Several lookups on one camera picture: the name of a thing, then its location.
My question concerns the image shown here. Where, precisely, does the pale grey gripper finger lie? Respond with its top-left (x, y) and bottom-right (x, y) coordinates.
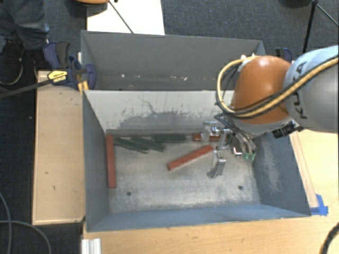
top-left (207, 151), bottom-right (217, 179)
top-left (214, 152), bottom-right (227, 178)

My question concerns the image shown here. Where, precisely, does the red-brown flat block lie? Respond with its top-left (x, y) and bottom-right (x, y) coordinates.
top-left (105, 134), bottom-right (117, 189)
top-left (166, 144), bottom-right (214, 171)
top-left (192, 133), bottom-right (221, 143)

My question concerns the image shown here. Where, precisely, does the grey metal bin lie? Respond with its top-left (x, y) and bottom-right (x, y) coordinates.
top-left (80, 30), bottom-right (312, 233)

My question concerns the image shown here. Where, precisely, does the pale wood board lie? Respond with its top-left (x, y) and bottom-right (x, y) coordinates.
top-left (32, 70), bottom-right (86, 226)

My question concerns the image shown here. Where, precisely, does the person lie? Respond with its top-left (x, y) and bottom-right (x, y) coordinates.
top-left (0, 0), bottom-right (51, 86)

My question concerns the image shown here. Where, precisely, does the black cylinder on white bracket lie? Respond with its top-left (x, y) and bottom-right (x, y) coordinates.
top-left (271, 120), bottom-right (304, 139)

